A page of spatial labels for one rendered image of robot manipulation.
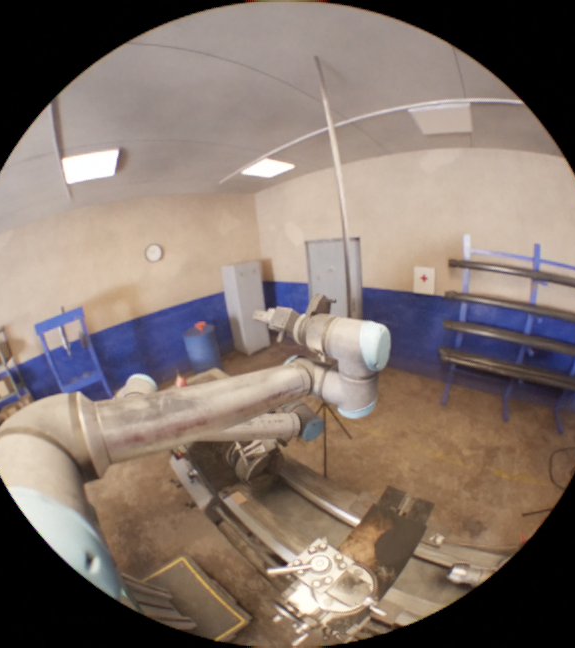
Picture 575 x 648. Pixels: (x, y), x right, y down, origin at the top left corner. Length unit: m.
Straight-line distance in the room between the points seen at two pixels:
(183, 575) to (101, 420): 1.73
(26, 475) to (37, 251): 4.18
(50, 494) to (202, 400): 0.24
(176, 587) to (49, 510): 1.80
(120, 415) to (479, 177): 3.57
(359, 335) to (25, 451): 0.49
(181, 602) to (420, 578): 1.42
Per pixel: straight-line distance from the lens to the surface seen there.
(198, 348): 3.88
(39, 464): 0.23
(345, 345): 0.44
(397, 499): 1.37
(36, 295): 4.30
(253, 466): 1.10
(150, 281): 4.18
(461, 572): 1.07
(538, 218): 3.52
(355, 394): 0.49
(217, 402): 0.35
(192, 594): 1.92
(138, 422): 0.31
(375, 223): 3.61
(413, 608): 1.31
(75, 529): 0.20
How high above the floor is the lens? 2.07
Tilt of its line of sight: 19 degrees down
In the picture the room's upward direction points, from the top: 6 degrees counter-clockwise
